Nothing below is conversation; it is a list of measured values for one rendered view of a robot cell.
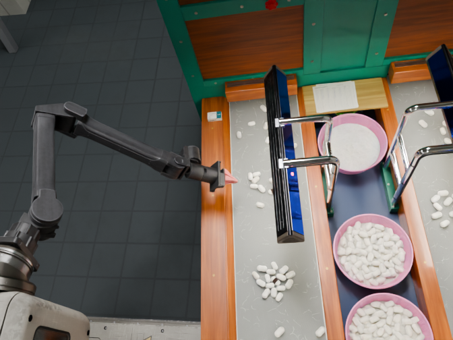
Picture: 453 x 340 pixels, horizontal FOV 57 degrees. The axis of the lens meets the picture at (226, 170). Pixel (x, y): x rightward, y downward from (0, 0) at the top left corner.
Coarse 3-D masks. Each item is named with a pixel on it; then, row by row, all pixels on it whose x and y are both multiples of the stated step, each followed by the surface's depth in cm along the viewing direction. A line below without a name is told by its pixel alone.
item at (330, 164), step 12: (276, 120) 136; (288, 120) 134; (300, 120) 133; (312, 120) 133; (324, 120) 133; (324, 144) 147; (324, 156) 126; (288, 168) 128; (324, 168) 155; (336, 168) 128; (324, 180) 167; (336, 180) 138; (324, 192) 164
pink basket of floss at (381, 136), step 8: (336, 120) 174; (344, 120) 174; (352, 120) 174; (360, 120) 173; (368, 128) 173; (376, 128) 170; (320, 136) 171; (376, 136) 171; (384, 136) 166; (320, 144) 170; (384, 144) 165; (320, 152) 166; (384, 152) 162; (376, 160) 167; (368, 168) 160
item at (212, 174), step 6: (216, 162) 153; (204, 168) 148; (210, 168) 150; (216, 168) 152; (204, 174) 147; (210, 174) 148; (216, 174) 150; (204, 180) 149; (210, 180) 149; (216, 180) 150; (210, 186) 153; (216, 186) 149
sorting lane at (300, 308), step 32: (256, 128) 180; (256, 160) 173; (256, 192) 166; (256, 224) 160; (256, 256) 154; (288, 256) 153; (256, 288) 149; (320, 288) 146; (256, 320) 144; (288, 320) 143; (320, 320) 141
